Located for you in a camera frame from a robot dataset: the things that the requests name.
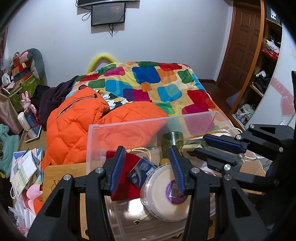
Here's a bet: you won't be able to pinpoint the pink curtain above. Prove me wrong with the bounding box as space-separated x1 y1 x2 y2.
0 27 23 135

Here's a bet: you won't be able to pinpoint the orange puffer jacket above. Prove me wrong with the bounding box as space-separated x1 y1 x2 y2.
33 87 170 215

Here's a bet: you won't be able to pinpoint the white sliding wardrobe door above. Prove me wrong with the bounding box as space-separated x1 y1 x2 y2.
245 25 296 128

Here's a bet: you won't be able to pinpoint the wooden wardrobe shelves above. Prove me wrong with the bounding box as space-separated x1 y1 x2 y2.
229 1 282 129

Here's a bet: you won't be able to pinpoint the green storage box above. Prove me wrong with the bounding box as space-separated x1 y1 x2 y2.
9 75 44 113

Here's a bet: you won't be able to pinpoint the colourful patchwork quilt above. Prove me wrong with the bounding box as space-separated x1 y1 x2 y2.
67 61 226 137

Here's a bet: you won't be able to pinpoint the red velvet pouch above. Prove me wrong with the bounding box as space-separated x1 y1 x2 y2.
111 153 140 201

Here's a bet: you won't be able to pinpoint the wall mounted monitor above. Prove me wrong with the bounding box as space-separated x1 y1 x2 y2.
91 3 126 27

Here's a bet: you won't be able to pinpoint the round cotton pad container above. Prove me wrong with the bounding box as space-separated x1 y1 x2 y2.
140 164 191 222

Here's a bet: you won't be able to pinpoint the pink bunny figure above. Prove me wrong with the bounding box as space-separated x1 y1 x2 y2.
21 91 37 115

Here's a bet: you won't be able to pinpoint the blue foil packet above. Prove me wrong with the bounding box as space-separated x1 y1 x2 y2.
127 157 158 189

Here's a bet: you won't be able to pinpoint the wooden door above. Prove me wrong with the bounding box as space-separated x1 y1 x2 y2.
217 3 261 97

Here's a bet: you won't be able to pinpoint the bamboo lap table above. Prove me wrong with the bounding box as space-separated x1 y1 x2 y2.
43 162 218 241

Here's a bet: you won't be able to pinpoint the green glass pump bottle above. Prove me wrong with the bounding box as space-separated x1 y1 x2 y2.
159 131 184 166

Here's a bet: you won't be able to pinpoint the curved black television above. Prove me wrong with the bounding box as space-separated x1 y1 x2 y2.
76 0 140 8

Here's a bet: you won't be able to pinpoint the white drawstring pouch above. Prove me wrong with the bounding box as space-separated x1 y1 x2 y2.
179 128 266 177

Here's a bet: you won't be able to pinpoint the white cylinder bottle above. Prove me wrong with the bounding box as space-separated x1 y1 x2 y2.
18 112 31 132

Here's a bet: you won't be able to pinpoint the blue thermos bottle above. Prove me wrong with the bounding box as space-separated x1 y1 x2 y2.
24 108 39 128

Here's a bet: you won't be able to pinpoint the stack of papers and booklets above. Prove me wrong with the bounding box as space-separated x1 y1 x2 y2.
10 148 44 199

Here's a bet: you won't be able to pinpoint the black FiiO box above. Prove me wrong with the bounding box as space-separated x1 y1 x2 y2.
266 5 281 25

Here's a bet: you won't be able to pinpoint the teal dinosaur plush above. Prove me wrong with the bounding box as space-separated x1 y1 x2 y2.
1 123 20 178

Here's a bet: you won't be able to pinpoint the dark purple clothing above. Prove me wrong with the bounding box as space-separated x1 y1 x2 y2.
30 75 78 131

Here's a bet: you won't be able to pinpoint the clear plastic storage bin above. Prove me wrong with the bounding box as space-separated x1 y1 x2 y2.
86 111 239 240

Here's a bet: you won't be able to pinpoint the tablet on desk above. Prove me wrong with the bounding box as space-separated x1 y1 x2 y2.
24 126 42 143

